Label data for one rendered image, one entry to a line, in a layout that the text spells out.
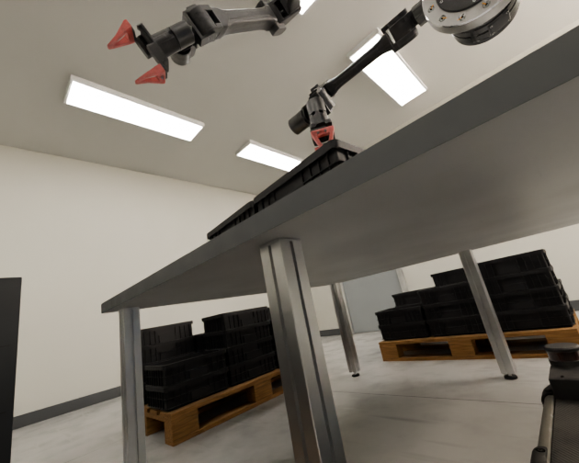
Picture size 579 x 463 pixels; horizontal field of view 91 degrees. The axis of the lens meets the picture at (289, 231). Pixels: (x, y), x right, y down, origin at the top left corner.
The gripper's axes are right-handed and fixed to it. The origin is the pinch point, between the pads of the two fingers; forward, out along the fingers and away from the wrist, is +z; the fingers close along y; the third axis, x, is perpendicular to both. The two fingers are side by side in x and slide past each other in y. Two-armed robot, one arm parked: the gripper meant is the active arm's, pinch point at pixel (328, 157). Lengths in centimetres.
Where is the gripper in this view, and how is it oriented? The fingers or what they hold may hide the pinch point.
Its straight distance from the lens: 87.0
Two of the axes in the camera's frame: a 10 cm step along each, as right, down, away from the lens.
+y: -2.2, -2.3, -9.5
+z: 1.8, 9.4, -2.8
